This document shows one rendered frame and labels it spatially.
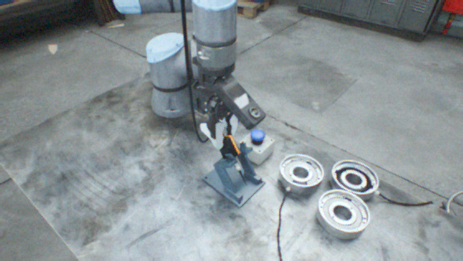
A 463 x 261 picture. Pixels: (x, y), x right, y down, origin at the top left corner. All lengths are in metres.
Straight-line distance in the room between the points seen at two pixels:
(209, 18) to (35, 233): 1.58
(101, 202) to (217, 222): 0.28
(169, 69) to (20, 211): 1.38
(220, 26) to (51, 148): 0.64
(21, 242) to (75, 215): 1.12
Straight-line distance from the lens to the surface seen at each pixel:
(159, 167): 0.80
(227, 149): 0.66
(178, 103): 0.94
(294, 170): 0.77
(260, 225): 0.68
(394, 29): 4.04
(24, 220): 1.96
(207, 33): 0.51
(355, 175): 0.79
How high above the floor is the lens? 1.38
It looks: 40 degrees down
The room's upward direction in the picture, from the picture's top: straight up
